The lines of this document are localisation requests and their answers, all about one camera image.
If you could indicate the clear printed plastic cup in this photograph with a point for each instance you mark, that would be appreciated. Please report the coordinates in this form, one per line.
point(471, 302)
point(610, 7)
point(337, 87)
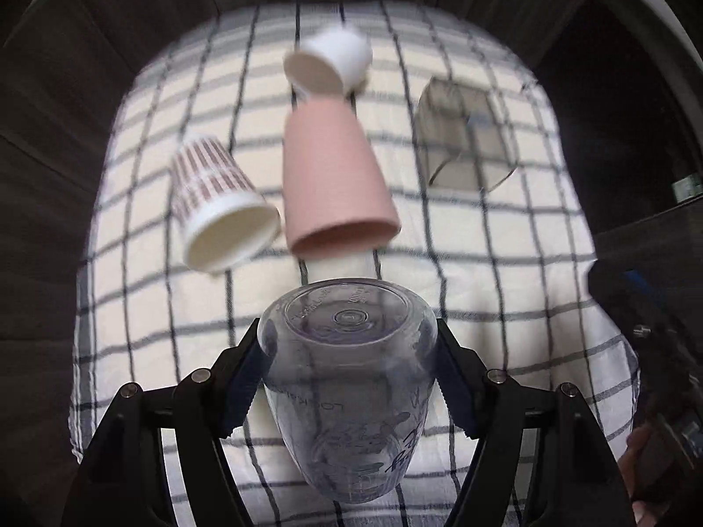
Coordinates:
point(351, 367)

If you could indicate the smoky square clear cup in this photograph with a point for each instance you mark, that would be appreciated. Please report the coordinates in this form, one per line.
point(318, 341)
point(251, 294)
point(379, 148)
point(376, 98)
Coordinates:
point(461, 143)

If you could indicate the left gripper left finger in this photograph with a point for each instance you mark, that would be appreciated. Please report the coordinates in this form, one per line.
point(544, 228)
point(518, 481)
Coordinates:
point(150, 443)

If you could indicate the white plastic cup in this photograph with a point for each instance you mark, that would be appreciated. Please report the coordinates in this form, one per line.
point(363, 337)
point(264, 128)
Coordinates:
point(334, 61)

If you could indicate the striped paper cup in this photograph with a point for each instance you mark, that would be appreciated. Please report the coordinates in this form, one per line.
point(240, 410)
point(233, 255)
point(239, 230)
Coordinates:
point(223, 219)

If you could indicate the right hand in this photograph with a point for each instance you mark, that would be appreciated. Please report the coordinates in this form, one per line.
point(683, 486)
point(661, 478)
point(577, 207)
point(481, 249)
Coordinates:
point(636, 443)

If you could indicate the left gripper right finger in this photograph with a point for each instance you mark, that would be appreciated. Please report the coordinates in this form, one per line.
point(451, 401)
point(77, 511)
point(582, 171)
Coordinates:
point(540, 454)

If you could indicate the checkered white cloth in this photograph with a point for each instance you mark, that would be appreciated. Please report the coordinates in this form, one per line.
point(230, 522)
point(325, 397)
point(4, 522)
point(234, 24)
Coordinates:
point(505, 268)

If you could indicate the pink plastic cup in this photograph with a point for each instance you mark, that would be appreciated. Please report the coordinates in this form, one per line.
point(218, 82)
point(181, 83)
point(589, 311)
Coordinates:
point(335, 196)

